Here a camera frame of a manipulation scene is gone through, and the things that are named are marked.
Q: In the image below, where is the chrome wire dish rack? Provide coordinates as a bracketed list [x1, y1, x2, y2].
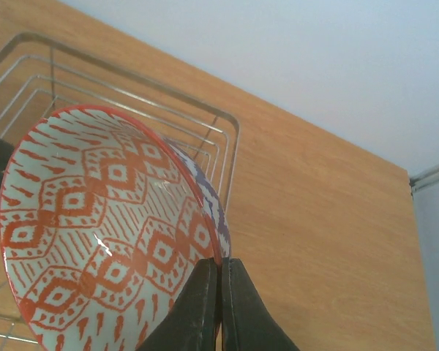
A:
[0, 32, 239, 350]

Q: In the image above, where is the blue patterned bowl red inside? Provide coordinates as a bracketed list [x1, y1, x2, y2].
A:
[0, 105, 231, 350]

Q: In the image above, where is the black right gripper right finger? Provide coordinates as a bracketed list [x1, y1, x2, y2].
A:
[221, 257, 298, 351]

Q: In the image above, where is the aluminium frame rail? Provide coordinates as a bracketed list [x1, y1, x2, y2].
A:
[410, 164, 439, 193]

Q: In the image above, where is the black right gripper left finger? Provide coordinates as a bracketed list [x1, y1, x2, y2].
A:
[138, 258, 219, 351]

